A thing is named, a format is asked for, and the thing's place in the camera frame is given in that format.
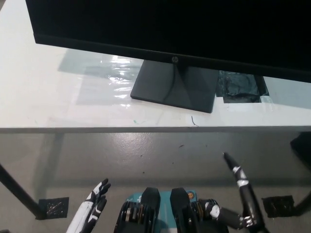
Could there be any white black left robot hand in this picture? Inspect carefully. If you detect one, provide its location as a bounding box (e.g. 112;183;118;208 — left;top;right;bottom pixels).
65;178;112;233

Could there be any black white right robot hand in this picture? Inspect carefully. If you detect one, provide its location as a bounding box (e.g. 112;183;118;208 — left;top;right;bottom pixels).
198;151;271;233

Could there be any black HP computer monitor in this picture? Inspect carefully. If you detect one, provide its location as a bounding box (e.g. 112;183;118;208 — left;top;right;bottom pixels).
25;0;311;114

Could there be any black metal table leg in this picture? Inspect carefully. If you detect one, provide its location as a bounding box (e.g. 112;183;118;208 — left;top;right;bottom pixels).
293;186;311;216
0;162;47;220

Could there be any black tape patch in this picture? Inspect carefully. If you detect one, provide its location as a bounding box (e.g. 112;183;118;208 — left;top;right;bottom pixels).
215;70;270;104

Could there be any clear plastic film sheet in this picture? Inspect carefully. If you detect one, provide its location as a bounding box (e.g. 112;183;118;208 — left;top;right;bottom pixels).
58;52;144;107

